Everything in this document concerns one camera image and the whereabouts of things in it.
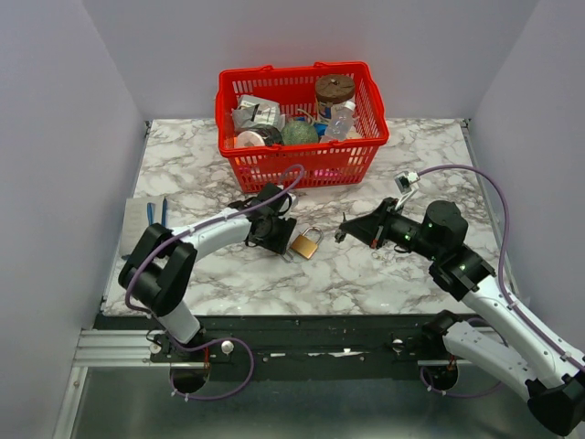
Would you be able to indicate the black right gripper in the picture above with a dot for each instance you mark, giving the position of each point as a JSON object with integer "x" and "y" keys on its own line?
{"x": 369, "y": 230}

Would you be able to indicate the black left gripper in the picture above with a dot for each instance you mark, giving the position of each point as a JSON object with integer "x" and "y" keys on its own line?
{"x": 281, "y": 242}

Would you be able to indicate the keys with panda keychain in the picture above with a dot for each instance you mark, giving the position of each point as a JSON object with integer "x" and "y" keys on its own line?
{"x": 340, "y": 233}

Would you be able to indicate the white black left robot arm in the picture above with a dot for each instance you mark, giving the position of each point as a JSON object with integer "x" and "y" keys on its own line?
{"x": 157, "y": 271}

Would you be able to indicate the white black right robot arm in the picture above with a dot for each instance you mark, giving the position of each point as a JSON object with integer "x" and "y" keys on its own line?
{"x": 546, "y": 373}

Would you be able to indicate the small brass padlock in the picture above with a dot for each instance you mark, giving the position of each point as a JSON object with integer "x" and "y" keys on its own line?
{"x": 288, "y": 257}

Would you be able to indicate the large brass padlock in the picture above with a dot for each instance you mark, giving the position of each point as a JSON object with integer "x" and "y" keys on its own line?
{"x": 307, "y": 243}

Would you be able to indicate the red plastic shopping basket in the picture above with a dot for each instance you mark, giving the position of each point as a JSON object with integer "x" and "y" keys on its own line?
{"x": 325, "y": 164}

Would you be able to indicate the black tape roll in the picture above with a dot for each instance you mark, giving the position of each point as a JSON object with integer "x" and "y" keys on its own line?
{"x": 262, "y": 135}

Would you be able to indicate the green glitter ball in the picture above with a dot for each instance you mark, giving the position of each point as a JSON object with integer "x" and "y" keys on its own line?
{"x": 297, "y": 132}

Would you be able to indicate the clear plastic bottle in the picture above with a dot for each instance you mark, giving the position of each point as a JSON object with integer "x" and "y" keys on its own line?
{"x": 340, "y": 124}

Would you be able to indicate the grey foil pouch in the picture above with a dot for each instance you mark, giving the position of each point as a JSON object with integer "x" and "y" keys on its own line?
{"x": 253, "y": 111}

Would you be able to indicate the blue razor package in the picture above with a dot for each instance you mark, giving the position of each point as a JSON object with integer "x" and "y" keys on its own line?
{"x": 139, "y": 214}

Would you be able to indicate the jar with brown lid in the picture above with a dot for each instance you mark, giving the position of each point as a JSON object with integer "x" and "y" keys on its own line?
{"x": 332, "y": 91}

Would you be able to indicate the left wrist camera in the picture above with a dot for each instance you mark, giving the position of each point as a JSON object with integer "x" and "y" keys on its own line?
{"x": 280, "y": 206}

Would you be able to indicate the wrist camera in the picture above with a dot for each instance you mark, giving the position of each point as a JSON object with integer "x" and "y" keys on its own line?
{"x": 280, "y": 206}
{"x": 407, "y": 183}

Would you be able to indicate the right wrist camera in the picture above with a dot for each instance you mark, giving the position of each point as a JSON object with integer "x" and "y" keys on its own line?
{"x": 407, "y": 183}

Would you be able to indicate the black metal base rail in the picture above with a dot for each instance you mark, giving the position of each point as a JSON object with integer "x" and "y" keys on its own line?
{"x": 300, "y": 348}

